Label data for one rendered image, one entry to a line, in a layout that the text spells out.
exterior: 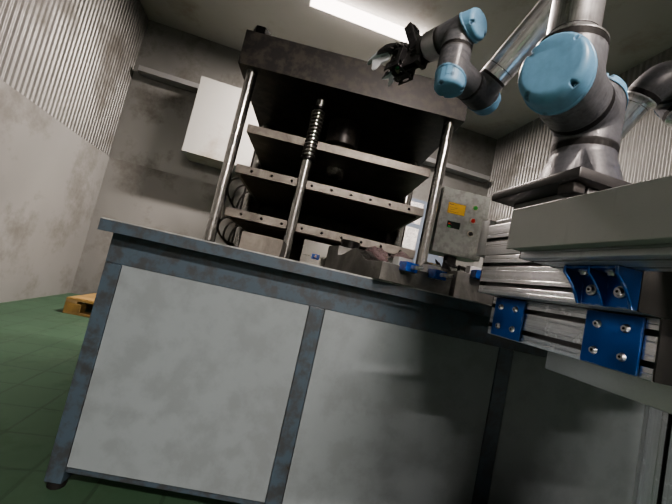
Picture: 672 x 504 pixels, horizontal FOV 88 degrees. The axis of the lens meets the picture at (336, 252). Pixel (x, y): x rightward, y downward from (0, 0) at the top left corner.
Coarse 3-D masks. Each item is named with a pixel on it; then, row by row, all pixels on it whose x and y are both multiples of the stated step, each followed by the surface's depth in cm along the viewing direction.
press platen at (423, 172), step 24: (264, 144) 212; (288, 144) 203; (264, 168) 264; (288, 168) 250; (312, 168) 238; (360, 168) 216; (384, 168) 207; (408, 168) 204; (360, 192) 271; (384, 192) 257; (408, 192) 244
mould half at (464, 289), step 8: (432, 264) 145; (448, 272) 123; (456, 272) 116; (464, 272) 116; (456, 280) 115; (464, 280) 116; (472, 280) 116; (456, 288) 115; (464, 288) 115; (472, 288) 116; (456, 296) 115; (464, 296) 115; (472, 296) 115; (480, 296) 116; (488, 296) 116
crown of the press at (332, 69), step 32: (256, 32) 189; (256, 64) 188; (288, 64) 189; (320, 64) 191; (352, 64) 192; (256, 96) 220; (288, 96) 211; (320, 96) 203; (352, 96) 195; (384, 96) 192; (416, 96) 194; (288, 128) 258; (352, 128) 223; (384, 128) 225; (416, 128) 215; (416, 160) 265
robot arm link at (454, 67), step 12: (444, 48) 84; (456, 48) 82; (468, 48) 83; (444, 60) 83; (456, 60) 82; (468, 60) 83; (444, 72) 82; (456, 72) 81; (468, 72) 83; (444, 84) 83; (456, 84) 82; (468, 84) 85; (444, 96) 87; (456, 96) 86; (468, 96) 89
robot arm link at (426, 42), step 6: (432, 30) 89; (426, 36) 90; (432, 36) 94; (420, 42) 92; (426, 42) 90; (432, 42) 88; (426, 48) 90; (432, 48) 89; (426, 54) 91; (432, 54) 91; (438, 54) 90; (432, 60) 93
